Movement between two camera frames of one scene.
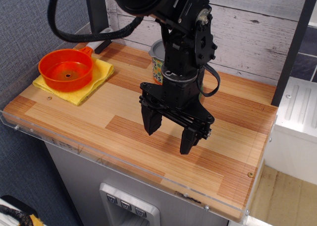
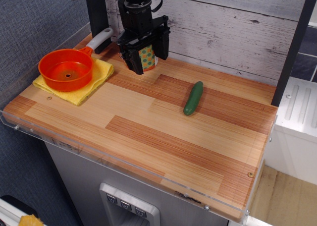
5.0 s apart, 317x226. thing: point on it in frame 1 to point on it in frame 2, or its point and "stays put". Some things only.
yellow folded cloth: [102, 71] stays put
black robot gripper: [178, 98] to [141, 29]
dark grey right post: [297, 46] stays put
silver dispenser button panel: [123, 209] stays put
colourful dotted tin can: [157, 53] to [148, 58]
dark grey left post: [97, 12] stays put
